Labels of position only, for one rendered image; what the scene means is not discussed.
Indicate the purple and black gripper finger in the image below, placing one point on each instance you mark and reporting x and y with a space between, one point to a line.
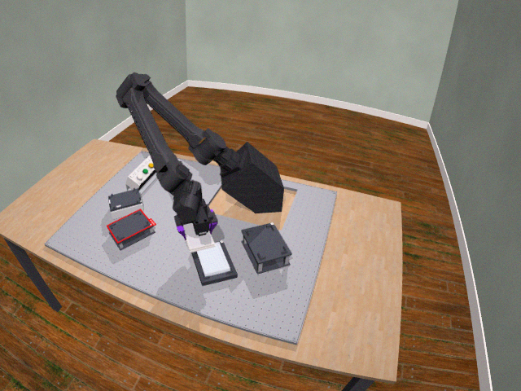
180 229
212 226

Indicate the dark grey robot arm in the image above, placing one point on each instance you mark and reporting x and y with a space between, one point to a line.
172 173

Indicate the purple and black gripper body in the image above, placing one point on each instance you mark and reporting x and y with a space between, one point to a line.
211 219

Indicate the operator button panel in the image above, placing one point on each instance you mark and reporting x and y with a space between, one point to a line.
142 177

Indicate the white rectangular plate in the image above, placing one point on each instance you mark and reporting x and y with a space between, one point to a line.
196 243

